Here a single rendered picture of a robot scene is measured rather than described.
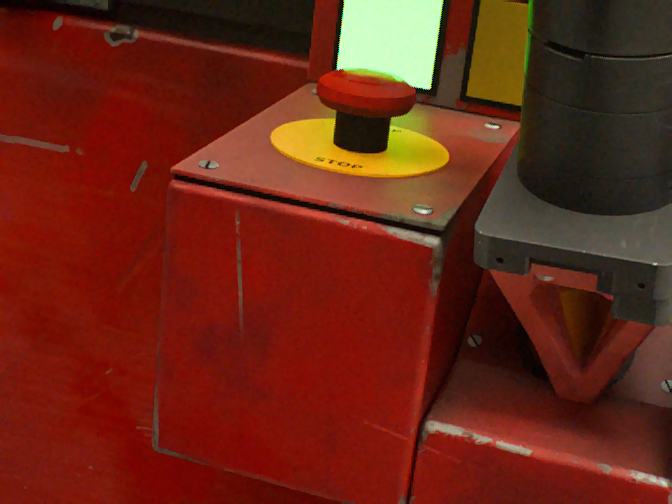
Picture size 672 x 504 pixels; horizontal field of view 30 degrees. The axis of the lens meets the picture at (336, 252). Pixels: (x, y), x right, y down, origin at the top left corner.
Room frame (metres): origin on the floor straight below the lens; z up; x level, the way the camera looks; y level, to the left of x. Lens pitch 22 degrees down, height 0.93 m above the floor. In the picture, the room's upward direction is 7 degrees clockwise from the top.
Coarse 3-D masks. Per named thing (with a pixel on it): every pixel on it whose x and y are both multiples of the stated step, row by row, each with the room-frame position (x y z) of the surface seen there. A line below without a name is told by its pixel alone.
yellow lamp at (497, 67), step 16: (496, 0) 0.55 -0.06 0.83; (480, 16) 0.56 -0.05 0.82; (496, 16) 0.55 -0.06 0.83; (512, 16) 0.55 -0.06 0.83; (480, 32) 0.56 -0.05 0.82; (496, 32) 0.55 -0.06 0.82; (512, 32) 0.55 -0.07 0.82; (480, 48) 0.56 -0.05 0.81; (496, 48) 0.55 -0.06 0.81; (512, 48) 0.55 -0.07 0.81; (480, 64) 0.56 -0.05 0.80; (496, 64) 0.55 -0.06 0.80; (512, 64) 0.55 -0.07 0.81; (480, 80) 0.55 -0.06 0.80; (496, 80) 0.55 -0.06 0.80; (512, 80) 0.55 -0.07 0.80; (480, 96) 0.55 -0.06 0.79; (496, 96) 0.55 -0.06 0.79; (512, 96) 0.55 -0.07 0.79
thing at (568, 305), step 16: (576, 288) 0.47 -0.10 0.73; (576, 304) 0.46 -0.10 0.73; (592, 304) 0.46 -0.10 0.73; (608, 304) 0.46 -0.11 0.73; (576, 320) 0.46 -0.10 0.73; (592, 320) 0.46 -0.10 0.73; (608, 320) 0.46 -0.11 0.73; (528, 336) 0.46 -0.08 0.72; (576, 336) 0.45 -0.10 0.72; (592, 336) 0.45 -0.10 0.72; (576, 352) 0.45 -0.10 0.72
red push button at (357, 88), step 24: (336, 72) 0.48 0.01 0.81; (360, 72) 0.49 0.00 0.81; (384, 72) 0.49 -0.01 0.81; (336, 96) 0.47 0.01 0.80; (360, 96) 0.46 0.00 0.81; (384, 96) 0.47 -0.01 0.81; (408, 96) 0.47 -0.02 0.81; (336, 120) 0.48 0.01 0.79; (360, 120) 0.47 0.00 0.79; (384, 120) 0.48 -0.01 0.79; (336, 144) 0.48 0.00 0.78; (360, 144) 0.47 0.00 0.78; (384, 144) 0.48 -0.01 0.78
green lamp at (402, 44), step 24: (360, 0) 0.57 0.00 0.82; (384, 0) 0.57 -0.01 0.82; (408, 0) 0.56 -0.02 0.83; (432, 0) 0.56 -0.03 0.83; (360, 24) 0.57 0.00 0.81; (384, 24) 0.57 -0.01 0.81; (408, 24) 0.56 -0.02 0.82; (432, 24) 0.56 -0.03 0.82; (360, 48) 0.57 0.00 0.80; (384, 48) 0.57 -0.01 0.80; (408, 48) 0.56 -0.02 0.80; (432, 48) 0.56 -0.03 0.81; (408, 72) 0.56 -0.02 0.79
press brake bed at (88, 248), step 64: (0, 0) 0.74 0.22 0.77; (64, 0) 0.72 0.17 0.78; (128, 0) 0.71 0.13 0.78; (192, 0) 0.70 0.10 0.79; (256, 0) 0.69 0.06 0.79; (0, 64) 0.73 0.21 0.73; (64, 64) 0.72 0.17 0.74; (128, 64) 0.71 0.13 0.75; (192, 64) 0.70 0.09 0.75; (256, 64) 0.69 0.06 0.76; (0, 128) 0.73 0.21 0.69; (64, 128) 0.72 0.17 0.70; (128, 128) 0.71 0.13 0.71; (192, 128) 0.70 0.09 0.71; (0, 192) 0.73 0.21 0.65; (64, 192) 0.72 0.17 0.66; (128, 192) 0.71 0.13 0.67; (0, 256) 0.73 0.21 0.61; (64, 256) 0.72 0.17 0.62; (128, 256) 0.71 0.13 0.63; (0, 320) 0.73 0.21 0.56; (64, 320) 0.72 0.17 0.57; (128, 320) 0.71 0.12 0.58; (0, 384) 0.73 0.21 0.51; (64, 384) 0.72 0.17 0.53; (128, 384) 0.71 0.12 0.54; (0, 448) 0.73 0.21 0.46; (64, 448) 0.72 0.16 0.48; (128, 448) 0.71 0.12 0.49
